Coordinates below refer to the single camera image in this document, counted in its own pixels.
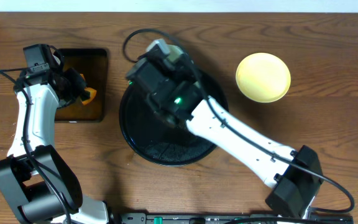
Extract green and yellow scrub sponge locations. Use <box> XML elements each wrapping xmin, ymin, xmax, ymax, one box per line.
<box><xmin>78</xmin><ymin>73</ymin><xmax>97</xmax><ymax>105</ymax></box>

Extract yellow plate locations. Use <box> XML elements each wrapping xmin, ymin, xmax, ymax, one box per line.
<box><xmin>236</xmin><ymin>52</ymin><xmax>291</xmax><ymax>103</ymax></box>

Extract light green plate with stain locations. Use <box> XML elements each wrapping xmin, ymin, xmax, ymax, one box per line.
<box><xmin>167</xmin><ymin>45</ymin><xmax>188</xmax><ymax>63</ymax></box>

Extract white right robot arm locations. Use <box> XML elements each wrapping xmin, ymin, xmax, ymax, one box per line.
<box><xmin>126</xmin><ymin>57</ymin><xmax>323</xmax><ymax>218</ymax></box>

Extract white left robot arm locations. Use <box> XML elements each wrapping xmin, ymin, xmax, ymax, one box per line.
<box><xmin>0</xmin><ymin>68</ymin><xmax>109</xmax><ymax>223</ymax></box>

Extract black rectangular water tray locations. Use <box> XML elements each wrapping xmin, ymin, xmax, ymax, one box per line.
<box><xmin>55</xmin><ymin>49</ymin><xmax>108</xmax><ymax>123</ymax></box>

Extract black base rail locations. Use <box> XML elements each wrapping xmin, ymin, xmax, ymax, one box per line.
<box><xmin>109</xmin><ymin>213</ymin><xmax>354</xmax><ymax>224</ymax></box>

